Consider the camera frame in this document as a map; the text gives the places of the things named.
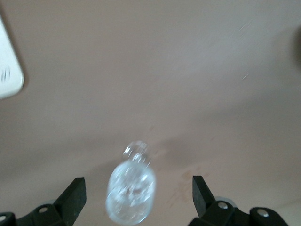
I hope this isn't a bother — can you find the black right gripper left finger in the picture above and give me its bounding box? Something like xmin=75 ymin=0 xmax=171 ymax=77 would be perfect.
xmin=0 ymin=177 xmax=87 ymax=226

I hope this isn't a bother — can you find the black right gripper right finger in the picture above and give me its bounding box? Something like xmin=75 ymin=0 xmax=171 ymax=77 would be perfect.
xmin=188 ymin=175 xmax=290 ymax=226

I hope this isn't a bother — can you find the clear stemmed wine glass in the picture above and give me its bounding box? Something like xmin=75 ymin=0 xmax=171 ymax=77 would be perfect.
xmin=105 ymin=140 xmax=157 ymax=225

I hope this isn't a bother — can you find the brown table cloth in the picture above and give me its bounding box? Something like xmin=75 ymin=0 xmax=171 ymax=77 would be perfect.
xmin=0 ymin=0 xmax=301 ymax=226

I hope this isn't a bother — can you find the cream tray with rabbit print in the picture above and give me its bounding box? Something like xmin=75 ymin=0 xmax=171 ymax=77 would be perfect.
xmin=0 ymin=11 xmax=25 ymax=100

